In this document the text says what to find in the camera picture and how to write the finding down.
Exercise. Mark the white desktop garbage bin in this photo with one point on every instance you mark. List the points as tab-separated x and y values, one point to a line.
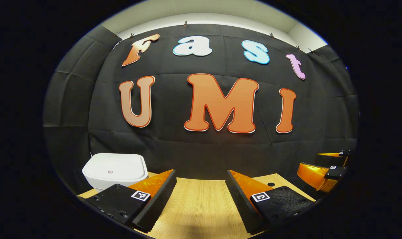
114	166

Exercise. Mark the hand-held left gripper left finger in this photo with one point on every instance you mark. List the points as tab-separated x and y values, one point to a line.
161	202

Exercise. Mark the wooden desktop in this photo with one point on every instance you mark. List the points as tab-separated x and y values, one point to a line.
194	205

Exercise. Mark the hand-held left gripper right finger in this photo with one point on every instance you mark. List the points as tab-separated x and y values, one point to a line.
241	205

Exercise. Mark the black backdrop cloth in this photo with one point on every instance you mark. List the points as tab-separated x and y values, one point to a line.
174	152

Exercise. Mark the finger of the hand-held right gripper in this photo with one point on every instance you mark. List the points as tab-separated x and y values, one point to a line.
330	160
335	172

